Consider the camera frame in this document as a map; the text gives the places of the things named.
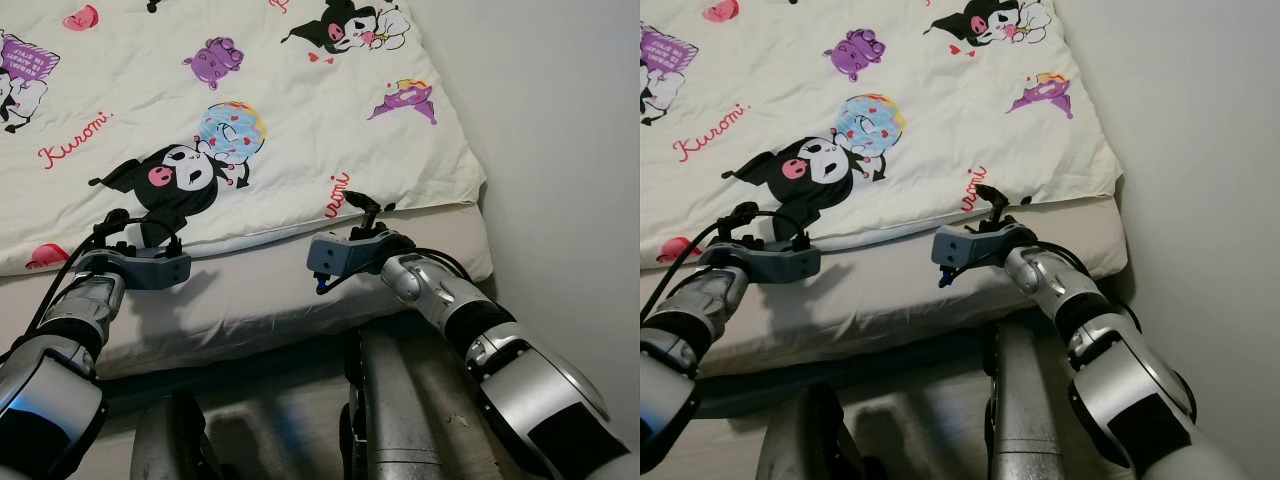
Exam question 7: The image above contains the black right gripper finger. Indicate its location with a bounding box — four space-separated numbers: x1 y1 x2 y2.
345 190 396 233
975 184 1036 228

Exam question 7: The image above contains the cream cartoon print quilt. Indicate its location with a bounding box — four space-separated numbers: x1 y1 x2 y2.
0 0 488 276
640 0 1126 269

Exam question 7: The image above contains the beige sheeted mattress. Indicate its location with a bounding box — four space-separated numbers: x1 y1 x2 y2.
0 205 496 381
640 195 1129 379

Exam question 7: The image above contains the silver right robot leg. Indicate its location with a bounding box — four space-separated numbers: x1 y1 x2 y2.
338 328 471 480
983 318 1073 480

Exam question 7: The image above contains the silver robot leg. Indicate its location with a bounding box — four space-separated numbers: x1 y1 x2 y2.
983 318 1073 480
130 388 229 480
338 328 471 480
755 383 863 480

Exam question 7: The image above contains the silver left robot leg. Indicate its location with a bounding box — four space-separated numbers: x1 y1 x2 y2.
755 383 863 480
130 388 229 480

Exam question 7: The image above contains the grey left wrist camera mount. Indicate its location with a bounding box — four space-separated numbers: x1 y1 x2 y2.
705 240 823 285
75 248 193 292

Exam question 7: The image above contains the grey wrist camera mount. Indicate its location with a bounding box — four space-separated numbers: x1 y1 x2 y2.
705 240 823 285
307 232 389 283
932 225 1013 273
75 248 193 292

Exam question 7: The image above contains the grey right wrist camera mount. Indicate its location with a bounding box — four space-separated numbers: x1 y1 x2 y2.
307 232 389 283
932 225 1013 273

